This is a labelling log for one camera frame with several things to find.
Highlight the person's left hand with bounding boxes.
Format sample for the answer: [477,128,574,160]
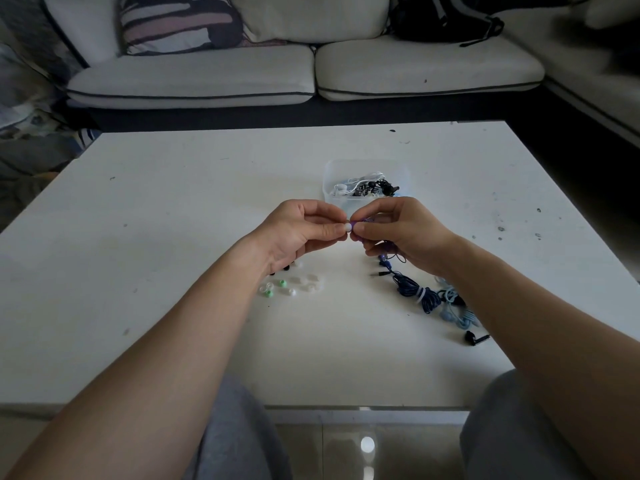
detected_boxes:
[248,199,350,276]

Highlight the person's right hand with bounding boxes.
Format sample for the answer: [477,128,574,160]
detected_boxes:
[349,196,462,280]

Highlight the dark blue wired earphones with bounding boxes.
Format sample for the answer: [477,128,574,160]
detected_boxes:
[351,219,443,314]

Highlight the person's right forearm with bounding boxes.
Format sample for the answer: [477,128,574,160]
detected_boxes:
[439,236,640,480]

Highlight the person's left forearm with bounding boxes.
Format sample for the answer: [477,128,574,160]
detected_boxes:
[4,234,274,480]

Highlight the group of scattered ear tips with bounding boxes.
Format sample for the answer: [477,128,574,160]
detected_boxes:
[257,262,321,299]

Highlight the clear plastic box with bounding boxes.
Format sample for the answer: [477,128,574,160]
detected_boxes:
[322,159,414,214]

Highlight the white sofa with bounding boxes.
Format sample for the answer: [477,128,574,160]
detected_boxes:
[42,0,640,148]

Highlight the white back cushion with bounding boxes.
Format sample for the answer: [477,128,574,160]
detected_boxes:
[229,0,391,44]

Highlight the black backpack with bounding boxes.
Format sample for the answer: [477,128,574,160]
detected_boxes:
[387,0,505,48]

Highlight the grey trousers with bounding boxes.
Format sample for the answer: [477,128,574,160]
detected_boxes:
[184,369,597,480]

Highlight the striped throw pillow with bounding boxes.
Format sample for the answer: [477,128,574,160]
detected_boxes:
[118,0,245,56]

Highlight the patterned fabric heap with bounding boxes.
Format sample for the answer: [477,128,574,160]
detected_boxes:
[0,0,103,231]

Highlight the black wired earphones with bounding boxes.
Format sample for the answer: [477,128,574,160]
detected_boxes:
[352,179,401,198]

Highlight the white wired earphones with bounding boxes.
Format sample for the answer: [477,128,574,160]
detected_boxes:
[331,171,387,197]

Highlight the light blue wired earphones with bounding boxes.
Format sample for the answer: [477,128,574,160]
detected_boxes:
[436,276,480,330]

